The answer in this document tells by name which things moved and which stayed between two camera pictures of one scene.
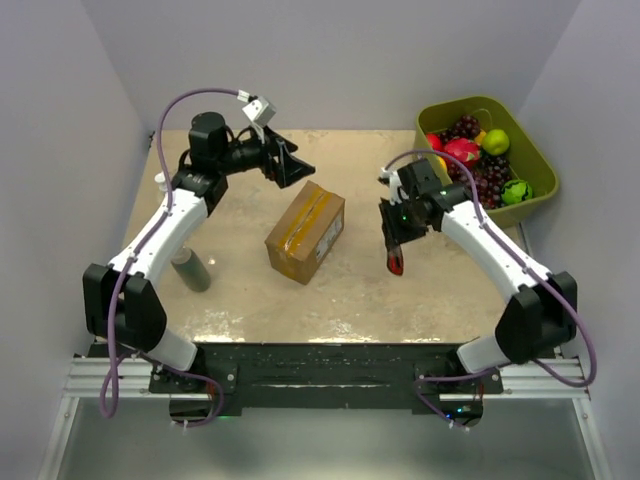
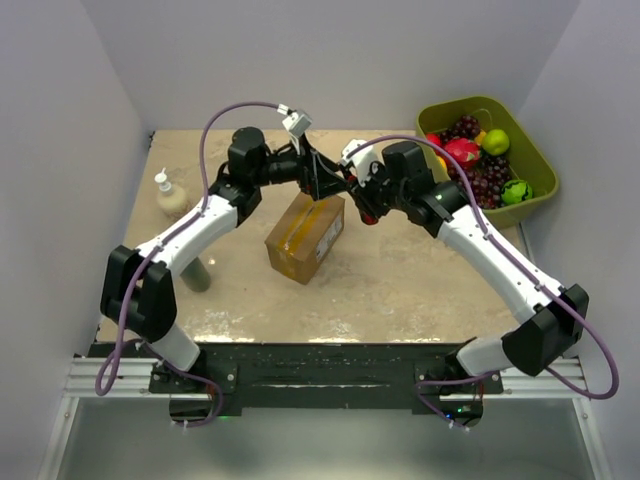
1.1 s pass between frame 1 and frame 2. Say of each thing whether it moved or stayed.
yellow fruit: stayed
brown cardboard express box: stayed
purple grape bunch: stayed
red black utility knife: moved
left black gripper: moved
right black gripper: moved
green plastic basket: stayed
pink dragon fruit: stayed
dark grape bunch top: stayed
